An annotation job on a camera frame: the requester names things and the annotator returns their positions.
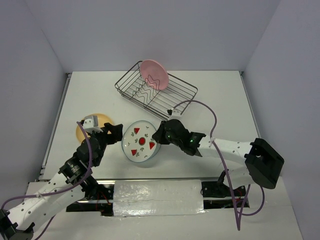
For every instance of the watermelon pattern plate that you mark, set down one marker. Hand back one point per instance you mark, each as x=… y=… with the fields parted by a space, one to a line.
x=138 y=129
x=141 y=152

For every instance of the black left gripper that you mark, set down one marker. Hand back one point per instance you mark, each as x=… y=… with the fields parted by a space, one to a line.
x=116 y=134

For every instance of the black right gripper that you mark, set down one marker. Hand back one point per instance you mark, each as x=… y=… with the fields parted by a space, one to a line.
x=158 y=135

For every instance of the black wire dish rack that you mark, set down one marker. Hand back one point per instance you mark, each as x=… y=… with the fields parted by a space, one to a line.
x=149 y=97

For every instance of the silver taped base cover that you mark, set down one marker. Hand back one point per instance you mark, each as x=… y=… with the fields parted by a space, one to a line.
x=157 y=198

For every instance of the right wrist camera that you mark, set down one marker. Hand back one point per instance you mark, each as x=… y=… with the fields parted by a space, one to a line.
x=174 y=113

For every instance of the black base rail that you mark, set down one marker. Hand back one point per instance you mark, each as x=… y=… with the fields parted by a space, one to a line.
x=102 y=200

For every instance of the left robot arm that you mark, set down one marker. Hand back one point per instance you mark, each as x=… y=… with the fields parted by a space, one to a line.
x=73 y=182

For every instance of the pink plate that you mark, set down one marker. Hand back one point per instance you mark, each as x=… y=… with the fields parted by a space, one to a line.
x=154 y=74

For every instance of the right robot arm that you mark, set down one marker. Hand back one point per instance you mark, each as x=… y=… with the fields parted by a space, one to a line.
x=259 y=162

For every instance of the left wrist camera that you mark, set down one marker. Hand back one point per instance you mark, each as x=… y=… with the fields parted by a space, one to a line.
x=90 y=124

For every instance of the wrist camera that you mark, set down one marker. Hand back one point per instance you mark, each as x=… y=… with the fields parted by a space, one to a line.
x=174 y=113
x=90 y=124

